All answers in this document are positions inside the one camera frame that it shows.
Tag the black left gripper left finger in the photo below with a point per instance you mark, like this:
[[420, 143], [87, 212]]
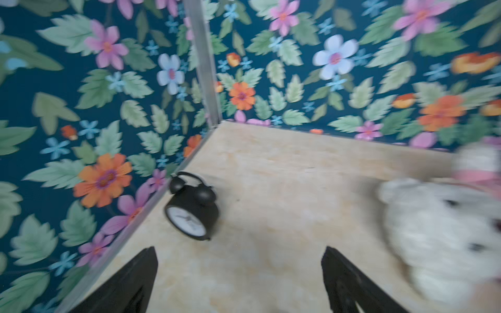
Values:
[[129, 290]]

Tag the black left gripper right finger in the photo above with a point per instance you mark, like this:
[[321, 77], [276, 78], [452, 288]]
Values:
[[350, 290]]

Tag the black alarm clock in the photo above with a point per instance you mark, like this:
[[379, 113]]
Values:
[[192, 210]]

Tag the white teddy bear pink shirt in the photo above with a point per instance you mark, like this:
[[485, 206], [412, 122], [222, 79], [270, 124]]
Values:
[[447, 230]]

